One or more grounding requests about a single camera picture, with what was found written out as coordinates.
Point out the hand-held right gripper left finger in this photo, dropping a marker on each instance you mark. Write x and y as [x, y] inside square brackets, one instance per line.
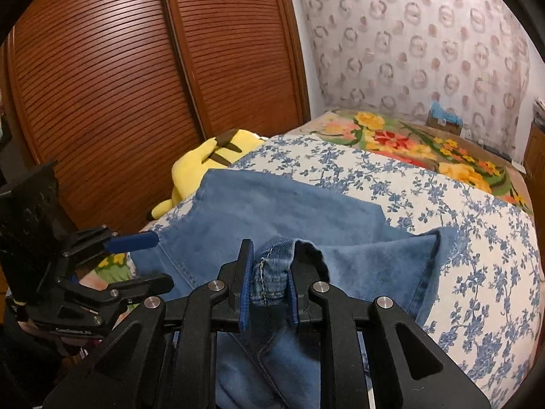
[245, 302]

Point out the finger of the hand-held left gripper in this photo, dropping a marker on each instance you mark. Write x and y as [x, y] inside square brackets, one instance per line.
[127, 289]
[132, 242]

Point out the colourful flower print blanket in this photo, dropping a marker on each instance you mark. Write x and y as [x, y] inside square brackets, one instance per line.
[408, 140]

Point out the circle patterned sheer curtain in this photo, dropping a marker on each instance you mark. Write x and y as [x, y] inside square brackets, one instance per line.
[417, 38]

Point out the crumpled blue bag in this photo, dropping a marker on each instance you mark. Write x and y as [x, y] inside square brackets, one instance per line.
[445, 113]

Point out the brown louvered wooden wardrobe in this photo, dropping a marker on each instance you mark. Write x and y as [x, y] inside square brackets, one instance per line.
[140, 81]

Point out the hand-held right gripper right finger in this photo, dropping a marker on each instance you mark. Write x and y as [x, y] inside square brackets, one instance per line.
[294, 300]

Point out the blue floral white quilt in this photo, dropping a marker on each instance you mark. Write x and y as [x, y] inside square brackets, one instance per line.
[468, 243]

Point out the blue denim pants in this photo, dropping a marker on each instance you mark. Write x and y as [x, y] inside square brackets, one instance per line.
[298, 226]

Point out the stack of folded cloths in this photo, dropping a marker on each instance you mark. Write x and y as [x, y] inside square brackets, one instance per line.
[540, 113]

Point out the yellow plush toy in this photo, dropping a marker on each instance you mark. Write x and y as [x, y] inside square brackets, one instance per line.
[204, 157]

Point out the small cardboard box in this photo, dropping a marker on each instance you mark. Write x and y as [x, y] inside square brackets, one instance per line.
[445, 124]

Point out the wooden sideboard cabinet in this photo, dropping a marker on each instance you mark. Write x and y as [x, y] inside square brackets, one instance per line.
[535, 153]

